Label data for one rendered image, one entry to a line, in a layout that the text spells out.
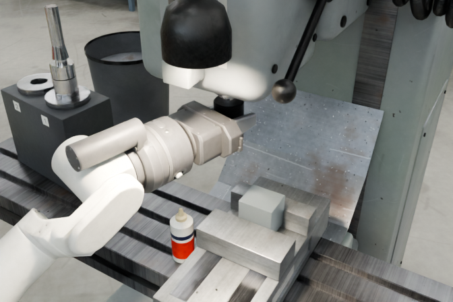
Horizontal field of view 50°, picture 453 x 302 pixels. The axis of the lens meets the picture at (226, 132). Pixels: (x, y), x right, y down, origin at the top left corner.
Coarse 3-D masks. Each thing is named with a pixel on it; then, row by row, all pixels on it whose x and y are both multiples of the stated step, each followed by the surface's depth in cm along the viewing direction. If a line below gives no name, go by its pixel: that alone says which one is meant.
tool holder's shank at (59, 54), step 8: (48, 8) 89; (56, 8) 89; (48, 16) 89; (56, 16) 90; (48, 24) 90; (56, 24) 90; (56, 32) 91; (56, 40) 92; (56, 48) 92; (64, 48) 93; (56, 56) 93; (64, 56) 94
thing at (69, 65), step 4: (68, 60) 96; (72, 60) 96; (52, 64) 94; (56, 64) 94; (64, 64) 94; (68, 64) 94; (72, 64) 95; (52, 68) 94; (56, 68) 93; (60, 68) 93; (64, 68) 94; (68, 68) 94; (72, 68) 95
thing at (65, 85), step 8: (56, 72) 94; (64, 72) 94; (72, 72) 95; (56, 80) 95; (64, 80) 95; (72, 80) 96; (56, 88) 96; (64, 88) 96; (72, 88) 97; (56, 96) 97; (64, 96) 97; (72, 96) 97
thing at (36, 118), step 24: (48, 72) 111; (24, 96) 101; (48, 96) 98; (96, 96) 101; (24, 120) 102; (48, 120) 96; (72, 120) 94; (96, 120) 99; (24, 144) 107; (48, 144) 100; (48, 168) 105; (72, 192) 102
